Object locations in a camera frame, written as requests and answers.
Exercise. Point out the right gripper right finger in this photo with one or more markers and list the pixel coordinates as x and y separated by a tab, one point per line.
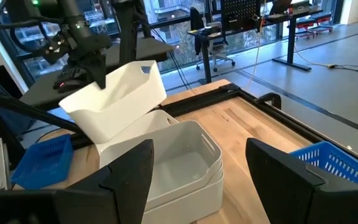
284	193

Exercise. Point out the black frame post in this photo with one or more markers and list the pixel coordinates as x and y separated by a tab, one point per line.
26	110
127	31

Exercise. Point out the silver aluminium extrusion bar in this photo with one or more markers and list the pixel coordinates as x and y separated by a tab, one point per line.
0	165

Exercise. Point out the black office chair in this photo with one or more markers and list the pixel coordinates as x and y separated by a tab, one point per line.
216	46

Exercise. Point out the black table edge frame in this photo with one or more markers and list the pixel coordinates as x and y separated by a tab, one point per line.
228	91

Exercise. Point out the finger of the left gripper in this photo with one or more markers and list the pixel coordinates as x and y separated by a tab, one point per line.
98	71

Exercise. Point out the black keyboard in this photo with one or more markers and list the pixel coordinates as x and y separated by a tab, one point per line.
68	74

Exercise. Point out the dark laptop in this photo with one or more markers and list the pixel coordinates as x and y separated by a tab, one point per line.
280	6

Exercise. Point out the black standing desk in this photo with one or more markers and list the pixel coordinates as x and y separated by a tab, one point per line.
291	37
205	56

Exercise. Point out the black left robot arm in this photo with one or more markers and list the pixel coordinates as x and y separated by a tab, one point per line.
73	18

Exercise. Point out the black pegboard panel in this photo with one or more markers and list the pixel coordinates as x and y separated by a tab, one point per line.
239	14

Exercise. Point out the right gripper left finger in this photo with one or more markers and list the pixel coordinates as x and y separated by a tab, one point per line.
126	186

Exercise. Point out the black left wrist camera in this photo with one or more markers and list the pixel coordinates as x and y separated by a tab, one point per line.
56	48

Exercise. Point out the blue slotted plastic basket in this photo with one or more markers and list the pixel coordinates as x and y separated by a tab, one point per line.
334	161
42	161

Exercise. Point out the black computer mouse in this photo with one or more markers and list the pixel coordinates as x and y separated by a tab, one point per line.
70	85

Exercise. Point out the red rolling stool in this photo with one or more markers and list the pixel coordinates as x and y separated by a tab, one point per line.
322	21
304	28

